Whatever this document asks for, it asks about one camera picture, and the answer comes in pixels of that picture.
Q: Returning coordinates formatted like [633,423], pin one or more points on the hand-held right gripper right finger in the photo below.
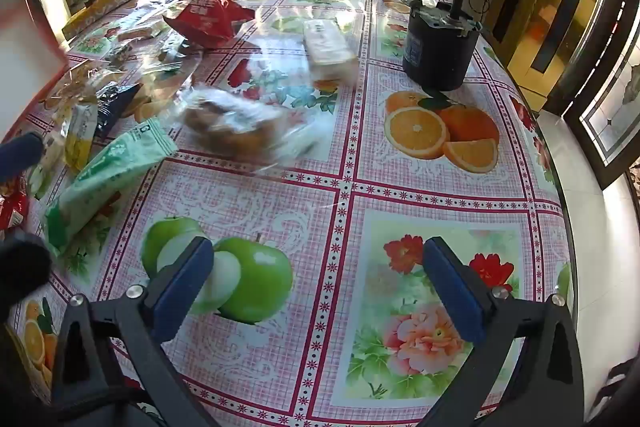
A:
[452,292]

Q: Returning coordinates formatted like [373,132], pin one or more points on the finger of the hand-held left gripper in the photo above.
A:
[20,267]
[20,154]

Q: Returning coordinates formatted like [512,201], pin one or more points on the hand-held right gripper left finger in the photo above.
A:
[182,287]

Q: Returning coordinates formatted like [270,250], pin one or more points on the red snack packet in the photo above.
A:
[205,19]
[10,207]

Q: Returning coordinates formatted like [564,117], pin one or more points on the green biscuit packet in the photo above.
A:
[105,177]

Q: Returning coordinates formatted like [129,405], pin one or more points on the dark blue snack packet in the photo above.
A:
[112,107]

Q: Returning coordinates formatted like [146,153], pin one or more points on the clear nut bar packet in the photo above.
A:
[140,32]

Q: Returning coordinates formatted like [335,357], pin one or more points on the clear bread packet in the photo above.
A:
[230,122]

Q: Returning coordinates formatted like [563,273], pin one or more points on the white wafer packet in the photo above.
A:
[327,47]

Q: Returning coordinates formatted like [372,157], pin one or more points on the fruit print tablecloth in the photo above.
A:
[325,207]

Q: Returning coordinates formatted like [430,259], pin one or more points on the black electric motor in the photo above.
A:
[435,52]

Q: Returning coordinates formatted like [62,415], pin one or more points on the golden framed door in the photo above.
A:
[550,7]

